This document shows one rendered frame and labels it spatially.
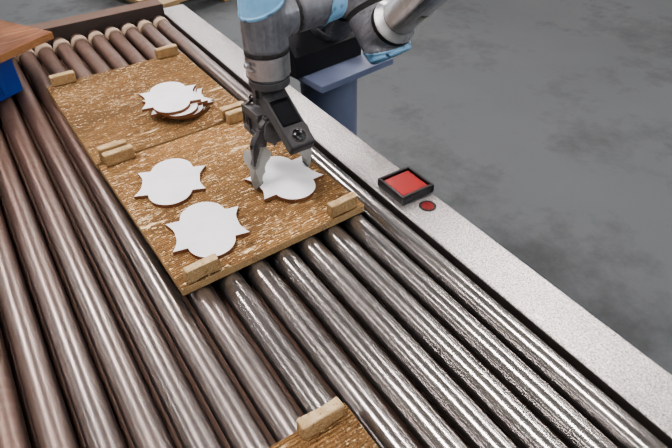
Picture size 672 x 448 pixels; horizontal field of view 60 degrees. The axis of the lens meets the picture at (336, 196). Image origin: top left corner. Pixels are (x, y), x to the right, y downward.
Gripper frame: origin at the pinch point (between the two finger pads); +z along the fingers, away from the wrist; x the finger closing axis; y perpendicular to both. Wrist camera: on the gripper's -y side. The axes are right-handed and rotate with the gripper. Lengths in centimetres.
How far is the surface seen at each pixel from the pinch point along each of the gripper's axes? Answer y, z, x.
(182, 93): 38.4, -2.9, 3.2
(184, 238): -4.8, 0.1, 22.3
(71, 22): 104, -2, 10
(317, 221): -13.4, 1.1, 1.6
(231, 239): -9.6, 0.2, 16.1
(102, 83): 62, 0, 15
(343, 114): 45, 22, -46
